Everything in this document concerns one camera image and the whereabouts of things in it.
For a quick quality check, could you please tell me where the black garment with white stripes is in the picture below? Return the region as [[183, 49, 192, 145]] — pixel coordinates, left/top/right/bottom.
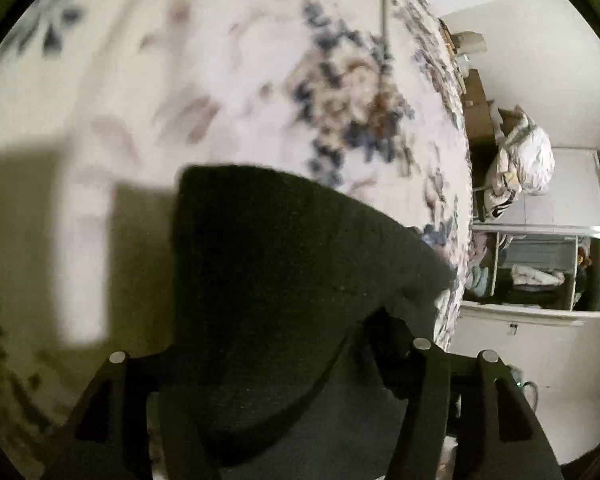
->
[[152, 164, 458, 480]]

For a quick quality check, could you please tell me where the floral printed bed sheet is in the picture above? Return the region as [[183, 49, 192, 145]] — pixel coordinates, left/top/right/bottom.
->
[[0, 0, 475, 466]]

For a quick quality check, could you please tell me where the white folded garment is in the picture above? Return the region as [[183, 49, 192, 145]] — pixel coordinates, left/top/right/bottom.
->
[[510, 262, 566, 289]]

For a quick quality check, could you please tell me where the white bundle of bedding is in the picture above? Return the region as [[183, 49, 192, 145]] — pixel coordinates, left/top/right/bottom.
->
[[482, 107, 555, 222]]

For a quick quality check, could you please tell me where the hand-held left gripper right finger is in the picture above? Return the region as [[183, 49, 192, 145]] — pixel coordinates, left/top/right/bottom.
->
[[364, 305, 566, 480]]

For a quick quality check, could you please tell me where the white open shelf cabinet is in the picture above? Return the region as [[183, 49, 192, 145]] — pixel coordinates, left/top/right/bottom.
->
[[459, 147, 600, 329]]

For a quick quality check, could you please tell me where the brown cardboard box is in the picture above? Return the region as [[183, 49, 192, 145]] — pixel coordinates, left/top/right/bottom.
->
[[462, 68, 499, 149]]

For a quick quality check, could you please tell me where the pile of pastel clothes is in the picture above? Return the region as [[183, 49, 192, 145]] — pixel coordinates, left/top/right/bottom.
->
[[467, 232, 497, 302]]

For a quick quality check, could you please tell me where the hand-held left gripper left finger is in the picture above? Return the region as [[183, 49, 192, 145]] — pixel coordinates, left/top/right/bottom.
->
[[40, 350, 221, 480]]

